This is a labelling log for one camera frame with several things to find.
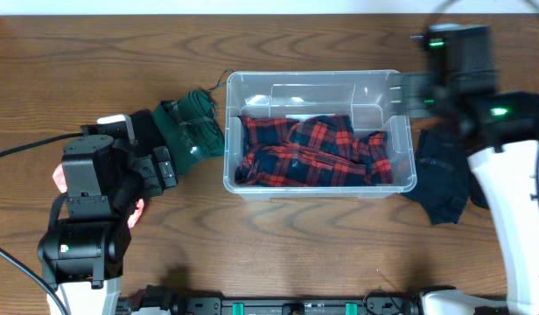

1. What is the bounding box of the dark navy garment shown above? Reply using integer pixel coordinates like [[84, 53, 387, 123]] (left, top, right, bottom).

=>
[[402, 129, 470, 225]]

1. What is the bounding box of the black mounting rail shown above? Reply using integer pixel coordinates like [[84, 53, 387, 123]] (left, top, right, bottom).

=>
[[115, 286, 510, 315]]

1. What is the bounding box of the black taped folded garment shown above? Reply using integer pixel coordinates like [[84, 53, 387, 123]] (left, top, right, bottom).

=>
[[129, 110, 165, 157]]

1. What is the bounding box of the green folded garment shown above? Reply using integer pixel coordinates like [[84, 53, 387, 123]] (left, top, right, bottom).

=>
[[152, 69, 234, 175]]

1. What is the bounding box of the pink printed t-shirt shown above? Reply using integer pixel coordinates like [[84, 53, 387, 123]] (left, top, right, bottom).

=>
[[52, 164, 144, 228]]

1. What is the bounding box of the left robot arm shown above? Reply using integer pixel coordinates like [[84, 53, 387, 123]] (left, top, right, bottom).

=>
[[38, 135, 178, 314]]

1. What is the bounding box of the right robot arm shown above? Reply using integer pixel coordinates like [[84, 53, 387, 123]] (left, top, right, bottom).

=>
[[395, 24, 539, 314]]

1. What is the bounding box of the clear plastic storage bin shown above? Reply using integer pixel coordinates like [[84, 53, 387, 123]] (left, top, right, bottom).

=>
[[223, 70, 417, 200]]

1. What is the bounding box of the red plaid flannel shirt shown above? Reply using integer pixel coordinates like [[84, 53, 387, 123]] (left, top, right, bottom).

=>
[[234, 115, 393, 187]]

